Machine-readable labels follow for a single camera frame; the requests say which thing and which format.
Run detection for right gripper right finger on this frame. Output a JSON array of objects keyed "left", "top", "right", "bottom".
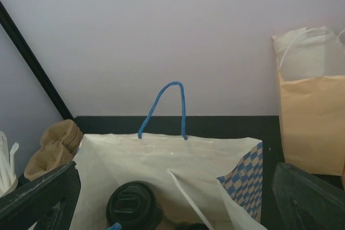
[{"left": 272, "top": 163, "right": 344, "bottom": 229}]

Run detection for orange paper bag white handles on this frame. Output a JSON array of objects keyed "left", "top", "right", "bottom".
[{"left": 272, "top": 26, "right": 344, "bottom": 176}]

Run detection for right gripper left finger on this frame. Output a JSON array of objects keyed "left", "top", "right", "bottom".
[{"left": 1, "top": 161, "right": 81, "bottom": 229}]

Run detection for cup of white straws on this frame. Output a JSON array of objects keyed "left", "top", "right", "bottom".
[{"left": 0, "top": 131, "right": 19, "bottom": 197}]

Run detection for brown cup carrier stack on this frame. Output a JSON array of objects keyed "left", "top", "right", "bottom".
[{"left": 24, "top": 120, "right": 83, "bottom": 181}]

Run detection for blue checkered paper bag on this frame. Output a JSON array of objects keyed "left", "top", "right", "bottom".
[{"left": 70, "top": 81, "right": 264, "bottom": 230}]

